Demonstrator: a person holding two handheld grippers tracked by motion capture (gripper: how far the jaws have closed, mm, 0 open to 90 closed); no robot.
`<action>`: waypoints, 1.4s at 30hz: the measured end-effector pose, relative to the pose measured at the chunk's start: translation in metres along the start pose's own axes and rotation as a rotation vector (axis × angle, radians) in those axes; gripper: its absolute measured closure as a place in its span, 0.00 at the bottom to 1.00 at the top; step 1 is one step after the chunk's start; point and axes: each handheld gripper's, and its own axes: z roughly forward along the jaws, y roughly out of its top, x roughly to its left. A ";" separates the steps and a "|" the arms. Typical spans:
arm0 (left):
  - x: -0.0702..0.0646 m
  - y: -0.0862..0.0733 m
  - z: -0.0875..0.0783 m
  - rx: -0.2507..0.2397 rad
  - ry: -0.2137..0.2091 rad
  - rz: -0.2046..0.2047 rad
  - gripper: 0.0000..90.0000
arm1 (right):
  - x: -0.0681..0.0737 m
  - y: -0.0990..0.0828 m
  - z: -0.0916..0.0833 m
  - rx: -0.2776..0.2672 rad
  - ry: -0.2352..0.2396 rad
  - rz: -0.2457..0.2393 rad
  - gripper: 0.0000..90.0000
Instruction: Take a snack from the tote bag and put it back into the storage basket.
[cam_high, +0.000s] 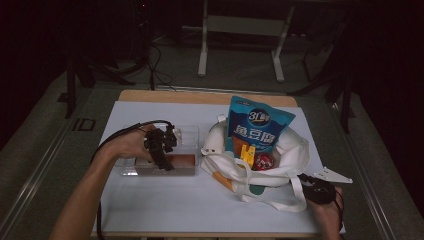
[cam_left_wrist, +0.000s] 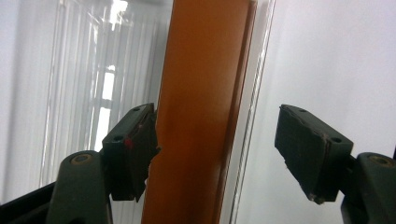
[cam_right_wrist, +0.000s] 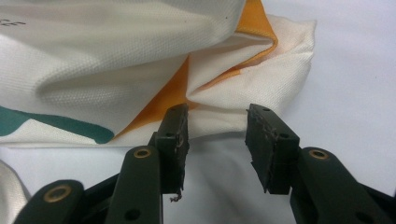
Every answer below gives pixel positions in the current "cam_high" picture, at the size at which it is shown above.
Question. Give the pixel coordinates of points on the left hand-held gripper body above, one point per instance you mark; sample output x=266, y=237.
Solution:
x=156, y=140

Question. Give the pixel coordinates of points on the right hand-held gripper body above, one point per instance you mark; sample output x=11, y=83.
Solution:
x=323, y=193

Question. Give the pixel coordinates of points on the clear plastic container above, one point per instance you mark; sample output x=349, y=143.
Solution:
x=190, y=140

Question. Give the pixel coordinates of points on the brown chocolate box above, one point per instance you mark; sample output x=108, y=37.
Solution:
x=183, y=160

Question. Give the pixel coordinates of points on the white canvas tote bag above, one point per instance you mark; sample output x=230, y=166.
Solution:
x=283, y=173

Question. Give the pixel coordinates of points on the red round snack pack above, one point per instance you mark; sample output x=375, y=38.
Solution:
x=263, y=161

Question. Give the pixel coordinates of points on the person's right hand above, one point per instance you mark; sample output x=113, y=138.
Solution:
x=328, y=216

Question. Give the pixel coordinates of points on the person's left hand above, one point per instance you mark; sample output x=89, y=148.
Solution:
x=131, y=145

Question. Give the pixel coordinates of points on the white table mat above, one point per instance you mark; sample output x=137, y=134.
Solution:
x=200, y=206

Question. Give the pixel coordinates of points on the blue snack pouch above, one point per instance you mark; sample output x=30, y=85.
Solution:
x=256, y=133

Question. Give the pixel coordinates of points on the black metal stand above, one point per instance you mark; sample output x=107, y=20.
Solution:
x=70, y=86
x=346, y=110

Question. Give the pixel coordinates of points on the black equipment tower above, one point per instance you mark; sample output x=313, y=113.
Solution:
x=141, y=26

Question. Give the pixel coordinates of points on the metal floor rail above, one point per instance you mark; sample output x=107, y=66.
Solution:
x=36, y=180
x=366, y=193

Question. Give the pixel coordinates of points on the white metal desk frame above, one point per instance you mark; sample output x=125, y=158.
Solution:
x=243, y=26

